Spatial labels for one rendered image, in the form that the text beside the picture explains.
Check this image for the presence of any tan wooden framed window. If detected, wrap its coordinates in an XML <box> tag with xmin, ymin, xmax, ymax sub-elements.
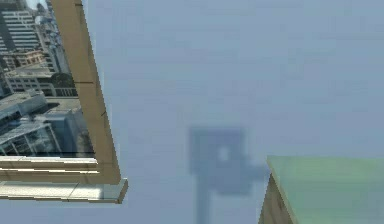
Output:
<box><xmin>0</xmin><ymin>0</ymin><xmax>129</xmax><ymax>205</ymax></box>

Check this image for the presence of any green topped wooden cabinet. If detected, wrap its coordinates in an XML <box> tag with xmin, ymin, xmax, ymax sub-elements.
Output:
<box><xmin>257</xmin><ymin>155</ymin><xmax>384</xmax><ymax>224</ymax></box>

